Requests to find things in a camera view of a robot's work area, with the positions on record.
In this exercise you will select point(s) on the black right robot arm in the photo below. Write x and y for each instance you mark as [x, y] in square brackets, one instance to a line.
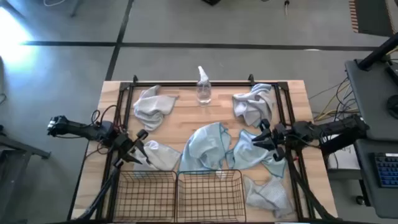
[335, 127]

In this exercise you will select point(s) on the grey waffle microfiber towel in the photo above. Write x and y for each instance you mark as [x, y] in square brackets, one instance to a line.
[267, 196]
[152, 109]
[253, 104]
[161, 157]

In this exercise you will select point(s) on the white box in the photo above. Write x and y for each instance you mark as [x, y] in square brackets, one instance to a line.
[345, 158]

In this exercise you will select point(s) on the black caster wheel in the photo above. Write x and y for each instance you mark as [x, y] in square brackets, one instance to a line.
[360, 200]

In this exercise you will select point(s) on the grey office desk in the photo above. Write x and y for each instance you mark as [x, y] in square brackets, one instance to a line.
[370, 109]

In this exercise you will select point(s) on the blue-lit computer keyboard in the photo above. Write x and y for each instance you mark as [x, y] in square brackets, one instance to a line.
[387, 169]

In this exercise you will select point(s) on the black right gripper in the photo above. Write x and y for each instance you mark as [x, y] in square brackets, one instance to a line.
[281, 137]

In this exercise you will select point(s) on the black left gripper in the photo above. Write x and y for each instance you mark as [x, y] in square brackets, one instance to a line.
[124, 144]

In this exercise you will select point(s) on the grey table leg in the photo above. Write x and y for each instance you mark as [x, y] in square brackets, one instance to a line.
[76, 9]

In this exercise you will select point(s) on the light blue microfiber towel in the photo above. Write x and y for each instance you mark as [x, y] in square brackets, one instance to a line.
[245, 155]
[202, 149]

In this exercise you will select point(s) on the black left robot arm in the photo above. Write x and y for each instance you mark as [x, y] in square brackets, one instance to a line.
[77, 129]

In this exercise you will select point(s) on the black aluminium table frame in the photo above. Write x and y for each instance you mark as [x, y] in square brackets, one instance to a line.
[174, 84]

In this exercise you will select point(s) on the round black stand base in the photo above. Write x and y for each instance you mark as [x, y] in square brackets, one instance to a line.
[393, 107]

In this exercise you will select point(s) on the dark patterned rug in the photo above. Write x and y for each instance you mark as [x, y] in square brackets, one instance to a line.
[373, 15]

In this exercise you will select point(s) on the grey metal stand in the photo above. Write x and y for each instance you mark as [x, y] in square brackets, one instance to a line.
[25, 148]

